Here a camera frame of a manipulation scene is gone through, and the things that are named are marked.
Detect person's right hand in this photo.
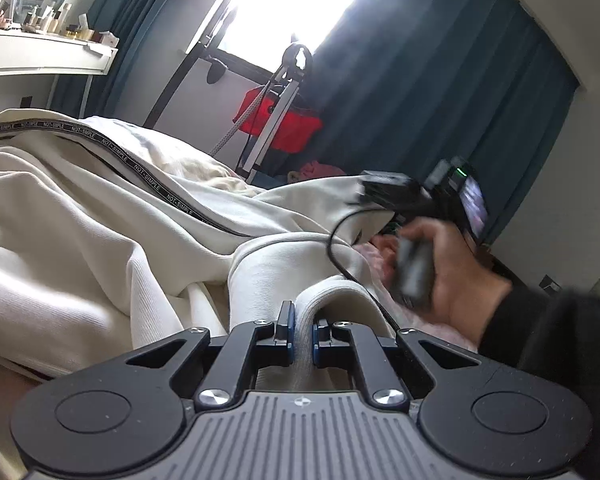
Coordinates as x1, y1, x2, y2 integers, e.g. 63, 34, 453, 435
375, 217, 514, 334

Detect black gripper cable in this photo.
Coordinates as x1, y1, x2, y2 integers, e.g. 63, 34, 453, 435
327, 204, 398, 338

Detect white bed sheet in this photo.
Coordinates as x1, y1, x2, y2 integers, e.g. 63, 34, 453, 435
80, 115, 263, 198

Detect teal curtain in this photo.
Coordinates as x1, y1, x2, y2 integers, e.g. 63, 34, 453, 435
82, 0, 261, 128
275, 0, 581, 253

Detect row of cosmetic bottles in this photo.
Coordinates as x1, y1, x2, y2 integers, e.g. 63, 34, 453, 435
0, 0, 119, 47

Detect cream pants with black stripe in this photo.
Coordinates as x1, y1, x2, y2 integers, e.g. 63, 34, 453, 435
0, 109, 481, 392

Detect red bag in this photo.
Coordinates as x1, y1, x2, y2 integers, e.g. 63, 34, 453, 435
237, 84, 323, 154

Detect bright window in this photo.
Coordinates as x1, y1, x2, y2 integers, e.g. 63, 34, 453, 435
180, 0, 383, 77

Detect person's right forearm black sleeve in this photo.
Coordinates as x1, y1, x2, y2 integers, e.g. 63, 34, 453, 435
476, 286, 600, 480

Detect silver folding rack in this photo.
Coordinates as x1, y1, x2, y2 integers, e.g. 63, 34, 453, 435
234, 42, 315, 186

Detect patterned woven strap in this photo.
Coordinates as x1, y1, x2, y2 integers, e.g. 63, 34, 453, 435
209, 86, 272, 159

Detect pink clothing heap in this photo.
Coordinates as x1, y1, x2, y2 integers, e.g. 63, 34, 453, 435
286, 160, 350, 184

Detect white vanity desk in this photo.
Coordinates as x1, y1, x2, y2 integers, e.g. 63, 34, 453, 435
0, 27, 119, 117

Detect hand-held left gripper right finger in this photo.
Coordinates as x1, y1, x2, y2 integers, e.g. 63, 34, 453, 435
312, 316, 482, 409

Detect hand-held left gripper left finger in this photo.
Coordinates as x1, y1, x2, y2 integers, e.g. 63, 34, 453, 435
125, 301, 296, 409

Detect black metal frame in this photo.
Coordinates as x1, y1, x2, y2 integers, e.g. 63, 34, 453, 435
144, 0, 251, 131

